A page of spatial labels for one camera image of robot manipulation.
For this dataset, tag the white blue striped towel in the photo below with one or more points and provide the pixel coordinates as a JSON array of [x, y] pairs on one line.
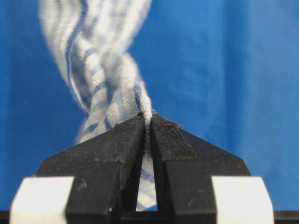
[[89, 41]]

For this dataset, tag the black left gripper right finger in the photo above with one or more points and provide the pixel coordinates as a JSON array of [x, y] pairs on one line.
[[183, 167]]

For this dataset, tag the blue table cloth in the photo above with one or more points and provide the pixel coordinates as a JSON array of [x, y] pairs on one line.
[[226, 70]]

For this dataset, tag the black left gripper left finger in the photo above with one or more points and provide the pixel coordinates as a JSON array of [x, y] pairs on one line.
[[106, 171]]

